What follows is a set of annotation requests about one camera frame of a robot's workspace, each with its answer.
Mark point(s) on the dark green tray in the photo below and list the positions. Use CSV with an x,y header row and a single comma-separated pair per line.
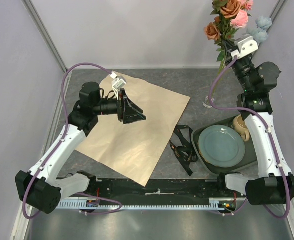
x,y
248,159

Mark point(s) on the pink peony flower stem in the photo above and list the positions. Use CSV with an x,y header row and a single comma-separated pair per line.
x,y
241,19

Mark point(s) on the aluminium frame post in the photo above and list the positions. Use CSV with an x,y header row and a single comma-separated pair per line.
x,y
44,33
277,10

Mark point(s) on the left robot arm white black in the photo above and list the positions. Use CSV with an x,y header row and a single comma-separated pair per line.
x,y
39,186

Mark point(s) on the beige ceramic mug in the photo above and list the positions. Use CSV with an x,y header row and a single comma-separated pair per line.
x,y
240,127

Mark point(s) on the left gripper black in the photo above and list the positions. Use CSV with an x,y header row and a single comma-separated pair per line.
x,y
127,111

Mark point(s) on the black ribbon gold lettering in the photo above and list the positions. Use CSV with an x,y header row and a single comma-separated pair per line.
x,y
185,153

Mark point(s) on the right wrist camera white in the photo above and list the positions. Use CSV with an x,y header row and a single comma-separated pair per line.
x,y
244,46

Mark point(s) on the orange wrapping paper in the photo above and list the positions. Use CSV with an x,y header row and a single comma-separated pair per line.
x,y
133,150

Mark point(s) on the left aluminium frame post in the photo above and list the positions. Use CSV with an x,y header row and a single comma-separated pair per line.
x,y
44,33

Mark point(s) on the blue-grey ceramic plate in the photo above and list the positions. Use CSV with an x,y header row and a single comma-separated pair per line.
x,y
221,146

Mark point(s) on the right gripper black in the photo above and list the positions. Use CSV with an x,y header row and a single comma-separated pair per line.
x,y
236,60

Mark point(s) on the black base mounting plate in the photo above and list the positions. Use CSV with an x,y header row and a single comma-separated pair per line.
x,y
160,191

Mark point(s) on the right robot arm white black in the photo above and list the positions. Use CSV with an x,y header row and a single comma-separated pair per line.
x,y
275,182

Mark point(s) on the light blue flower stem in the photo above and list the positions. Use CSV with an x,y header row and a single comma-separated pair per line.
x,y
259,33

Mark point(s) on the right aluminium frame post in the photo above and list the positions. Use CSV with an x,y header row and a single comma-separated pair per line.
x,y
277,10

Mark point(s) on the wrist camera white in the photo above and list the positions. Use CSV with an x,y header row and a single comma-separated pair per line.
x,y
244,46
117,83

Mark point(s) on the clear glass vase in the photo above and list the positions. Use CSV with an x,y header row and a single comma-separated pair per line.
x,y
206,103

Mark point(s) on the grey slotted cable duct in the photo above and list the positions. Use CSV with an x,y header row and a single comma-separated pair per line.
x,y
82,203

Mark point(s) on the orange rose flower stem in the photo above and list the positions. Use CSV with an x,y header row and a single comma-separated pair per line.
x,y
220,30

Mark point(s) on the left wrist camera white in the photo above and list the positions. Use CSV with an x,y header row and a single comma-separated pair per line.
x,y
117,83

